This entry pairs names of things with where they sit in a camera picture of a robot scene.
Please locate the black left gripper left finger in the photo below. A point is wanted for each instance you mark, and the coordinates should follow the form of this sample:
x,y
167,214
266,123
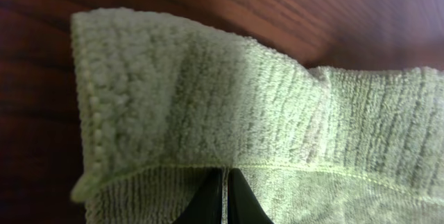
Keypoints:
x,y
206,205

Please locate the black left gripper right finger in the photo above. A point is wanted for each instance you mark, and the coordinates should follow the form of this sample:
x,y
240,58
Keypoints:
x,y
243,207

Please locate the green microfiber cloth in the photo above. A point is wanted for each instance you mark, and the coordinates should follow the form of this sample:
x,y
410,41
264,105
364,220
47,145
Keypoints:
x,y
163,100

